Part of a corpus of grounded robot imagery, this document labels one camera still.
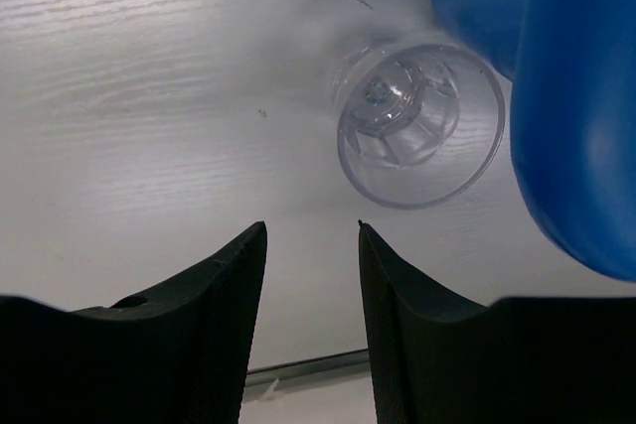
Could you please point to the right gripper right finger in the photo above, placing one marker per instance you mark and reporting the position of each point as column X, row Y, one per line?
column 438, row 357

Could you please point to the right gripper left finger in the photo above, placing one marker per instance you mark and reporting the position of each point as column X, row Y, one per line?
column 176, row 352

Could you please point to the clear cup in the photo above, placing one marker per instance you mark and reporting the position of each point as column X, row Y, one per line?
column 418, row 124

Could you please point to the blue plastic bin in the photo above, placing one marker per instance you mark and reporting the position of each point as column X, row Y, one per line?
column 571, row 64

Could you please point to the aluminium table frame rail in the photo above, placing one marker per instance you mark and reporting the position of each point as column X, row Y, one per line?
column 306, row 367

